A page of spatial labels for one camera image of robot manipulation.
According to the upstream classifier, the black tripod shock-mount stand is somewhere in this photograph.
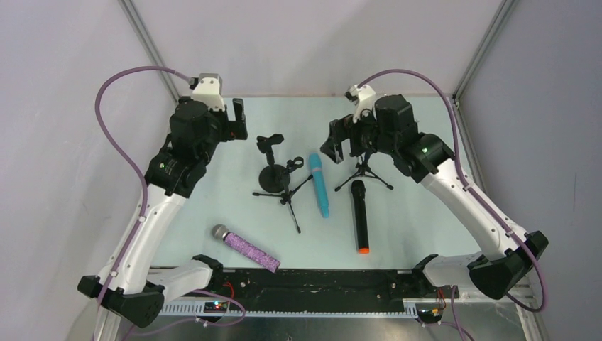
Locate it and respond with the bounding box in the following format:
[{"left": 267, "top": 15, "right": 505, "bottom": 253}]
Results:
[{"left": 334, "top": 151, "right": 394, "bottom": 192}]

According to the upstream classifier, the purple glitter microphone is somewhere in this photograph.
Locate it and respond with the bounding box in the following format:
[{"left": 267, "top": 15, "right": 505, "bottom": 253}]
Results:
[{"left": 212, "top": 224, "right": 280, "bottom": 273}]

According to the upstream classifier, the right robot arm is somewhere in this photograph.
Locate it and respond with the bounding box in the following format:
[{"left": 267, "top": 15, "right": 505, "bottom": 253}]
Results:
[{"left": 320, "top": 94, "right": 549, "bottom": 300}]

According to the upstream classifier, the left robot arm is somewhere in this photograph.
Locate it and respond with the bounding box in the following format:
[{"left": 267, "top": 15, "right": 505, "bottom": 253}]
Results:
[{"left": 77, "top": 97, "right": 248, "bottom": 328}]

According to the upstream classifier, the black small tripod stand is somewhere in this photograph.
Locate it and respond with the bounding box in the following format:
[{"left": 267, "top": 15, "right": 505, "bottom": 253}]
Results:
[{"left": 252, "top": 156, "right": 313, "bottom": 234}]

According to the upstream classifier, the black round-base mic stand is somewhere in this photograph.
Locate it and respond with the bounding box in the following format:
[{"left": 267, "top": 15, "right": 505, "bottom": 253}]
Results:
[{"left": 256, "top": 134, "right": 290, "bottom": 193}]

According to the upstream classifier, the turquoise microphone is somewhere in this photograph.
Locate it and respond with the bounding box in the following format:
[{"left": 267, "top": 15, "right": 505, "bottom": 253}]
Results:
[{"left": 309, "top": 153, "right": 330, "bottom": 218}]

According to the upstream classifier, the black microphone orange end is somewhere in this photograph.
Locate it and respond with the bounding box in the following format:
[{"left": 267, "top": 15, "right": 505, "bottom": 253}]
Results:
[{"left": 351, "top": 180, "right": 370, "bottom": 254}]

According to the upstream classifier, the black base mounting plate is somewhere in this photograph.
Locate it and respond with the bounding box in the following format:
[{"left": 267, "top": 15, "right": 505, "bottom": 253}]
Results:
[{"left": 180, "top": 268, "right": 459, "bottom": 314}]

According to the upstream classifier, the left circuit board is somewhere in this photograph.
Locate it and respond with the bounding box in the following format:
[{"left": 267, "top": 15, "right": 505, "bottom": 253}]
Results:
[{"left": 202, "top": 301, "right": 229, "bottom": 314}]

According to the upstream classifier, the circuit board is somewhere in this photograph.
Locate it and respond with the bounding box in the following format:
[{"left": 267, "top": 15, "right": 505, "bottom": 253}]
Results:
[
  {"left": 416, "top": 308, "right": 442, "bottom": 325},
  {"left": 202, "top": 301, "right": 229, "bottom": 314}
]

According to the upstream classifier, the right circuit board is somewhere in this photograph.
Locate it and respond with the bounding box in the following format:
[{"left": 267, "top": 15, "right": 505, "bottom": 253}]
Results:
[{"left": 416, "top": 308, "right": 442, "bottom": 325}]

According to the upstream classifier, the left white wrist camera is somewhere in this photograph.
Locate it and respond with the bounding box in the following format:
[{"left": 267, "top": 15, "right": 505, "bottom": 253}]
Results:
[{"left": 189, "top": 73, "right": 226, "bottom": 111}]

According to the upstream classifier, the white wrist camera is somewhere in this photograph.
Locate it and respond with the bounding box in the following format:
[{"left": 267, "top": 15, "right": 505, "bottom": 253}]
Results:
[
  {"left": 189, "top": 73, "right": 226, "bottom": 111},
  {"left": 344, "top": 85, "right": 377, "bottom": 124}
]

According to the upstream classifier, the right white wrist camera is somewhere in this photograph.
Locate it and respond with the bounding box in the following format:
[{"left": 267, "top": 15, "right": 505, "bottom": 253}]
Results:
[{"left": 344, "top": 85, "right": 377, "bottom": 124}]

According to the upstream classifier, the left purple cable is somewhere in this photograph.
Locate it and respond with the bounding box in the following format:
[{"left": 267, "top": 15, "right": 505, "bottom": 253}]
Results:
[{"left": 94, "top": 65, "right": 194, "bottom": 341}]

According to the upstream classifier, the purple cable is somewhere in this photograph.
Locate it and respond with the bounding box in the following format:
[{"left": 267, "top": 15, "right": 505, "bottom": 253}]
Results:
[
  {"left": 94, "top": 65, "right": 194, "bottom": 341},
  {"left": 356, "top": 69, "right": 547, "bottom": 313}
]

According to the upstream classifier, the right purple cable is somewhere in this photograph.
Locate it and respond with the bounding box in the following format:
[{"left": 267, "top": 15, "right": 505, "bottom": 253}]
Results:
[{"left": 356, "top": 69, "right": 547, "bottom": 313}]

